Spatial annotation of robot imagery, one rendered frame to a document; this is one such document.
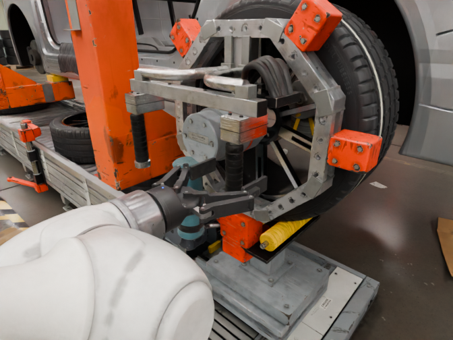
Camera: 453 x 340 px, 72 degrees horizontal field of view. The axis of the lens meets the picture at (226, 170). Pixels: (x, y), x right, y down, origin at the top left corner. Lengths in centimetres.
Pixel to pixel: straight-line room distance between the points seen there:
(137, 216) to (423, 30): 87
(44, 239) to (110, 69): 84
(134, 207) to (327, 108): 45
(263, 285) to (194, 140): 67
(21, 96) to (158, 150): 193
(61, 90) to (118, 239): 292
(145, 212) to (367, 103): 54
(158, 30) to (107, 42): 260
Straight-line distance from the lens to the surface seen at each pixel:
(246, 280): 126
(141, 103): 83
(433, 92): 105
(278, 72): 65
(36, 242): 42
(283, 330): 120
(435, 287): 183
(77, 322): 28
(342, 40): 79
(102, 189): 165
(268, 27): 78
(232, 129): 58
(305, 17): 73
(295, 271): 132
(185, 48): 98
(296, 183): 94
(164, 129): 136
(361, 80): 78
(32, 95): 312
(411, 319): 162
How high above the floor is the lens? 110
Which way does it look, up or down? 24 degrees down
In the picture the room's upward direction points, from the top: straight up
